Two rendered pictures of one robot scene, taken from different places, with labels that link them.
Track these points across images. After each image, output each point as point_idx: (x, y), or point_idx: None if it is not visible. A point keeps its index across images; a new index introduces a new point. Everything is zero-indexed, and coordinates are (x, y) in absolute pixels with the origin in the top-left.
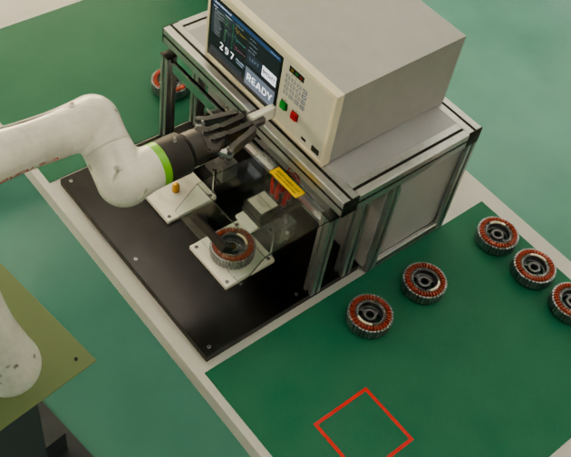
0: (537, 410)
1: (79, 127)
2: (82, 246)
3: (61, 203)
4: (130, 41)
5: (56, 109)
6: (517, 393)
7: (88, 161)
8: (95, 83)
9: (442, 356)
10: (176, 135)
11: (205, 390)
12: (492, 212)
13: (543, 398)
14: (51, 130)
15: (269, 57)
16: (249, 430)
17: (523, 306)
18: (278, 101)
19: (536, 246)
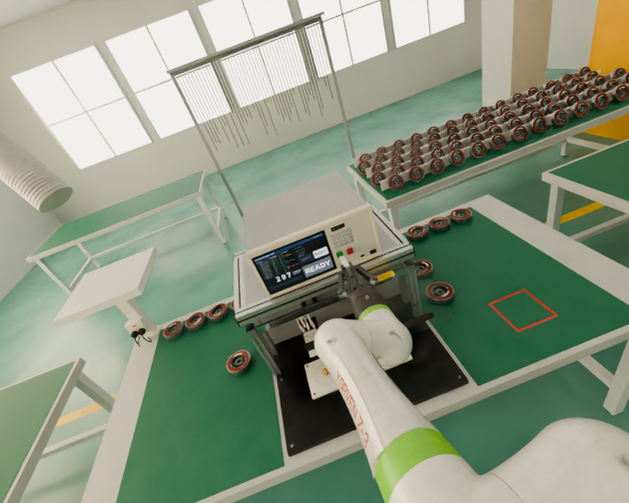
0: (500, 244)
1: (357, 339)
2: (344, 455)
3: (307, 460)
4: (192, 381)
5: (333, 352)
6: (489, 248)
7: (374, 356)
8: (213, 411)
9: (466, 270)
10: (361, 296)
11: (491, 389)
12: None
13: (493, 241)
14: (362, 355)
15: (314, 242)
16: (526, 367)
17: (436, 240)
18: (334, 256)
19: (402, 233)
